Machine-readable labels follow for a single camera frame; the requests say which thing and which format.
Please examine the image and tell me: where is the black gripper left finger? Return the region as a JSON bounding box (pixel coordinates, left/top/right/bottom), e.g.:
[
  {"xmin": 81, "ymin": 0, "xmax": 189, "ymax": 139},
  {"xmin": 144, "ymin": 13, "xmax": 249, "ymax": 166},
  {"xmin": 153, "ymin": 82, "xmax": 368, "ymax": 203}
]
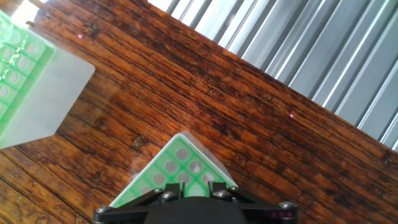
[{"xmin": 93, "ymin": 182, "xmax": 187, "ymax": 224}]

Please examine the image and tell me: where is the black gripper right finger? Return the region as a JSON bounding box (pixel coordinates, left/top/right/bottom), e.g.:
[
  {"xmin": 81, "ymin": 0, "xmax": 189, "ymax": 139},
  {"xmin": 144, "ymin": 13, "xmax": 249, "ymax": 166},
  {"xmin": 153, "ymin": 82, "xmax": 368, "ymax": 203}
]
[{"xmin": 209, "ymin": 182, "xmax": 300, "ymax": 224}]

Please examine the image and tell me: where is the clear large pipette tip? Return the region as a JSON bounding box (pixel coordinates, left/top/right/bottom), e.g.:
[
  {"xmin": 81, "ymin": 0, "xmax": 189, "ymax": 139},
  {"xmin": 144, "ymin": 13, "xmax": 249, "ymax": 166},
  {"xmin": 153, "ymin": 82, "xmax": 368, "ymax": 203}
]
[{"xmin": 188, "ymin": 179, "xmax": 207, "ymax": 198}]

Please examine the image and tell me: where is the tall green pipette tip holder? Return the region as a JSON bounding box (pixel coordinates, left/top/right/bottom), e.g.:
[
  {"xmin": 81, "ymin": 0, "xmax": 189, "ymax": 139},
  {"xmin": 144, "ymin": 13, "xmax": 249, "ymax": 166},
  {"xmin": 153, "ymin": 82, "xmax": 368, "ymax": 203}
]
[{"xmin": 109, "ymin": 132, "xmax": 239, "ymax": 209}]

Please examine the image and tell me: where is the brown wooden board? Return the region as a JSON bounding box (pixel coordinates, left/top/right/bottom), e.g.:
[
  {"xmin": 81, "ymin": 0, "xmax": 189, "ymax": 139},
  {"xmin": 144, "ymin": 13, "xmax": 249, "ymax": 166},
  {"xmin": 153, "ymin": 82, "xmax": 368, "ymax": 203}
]
[{"xmin": 0, "ymin": 0, "xmax": 398, "ymax": 224}]

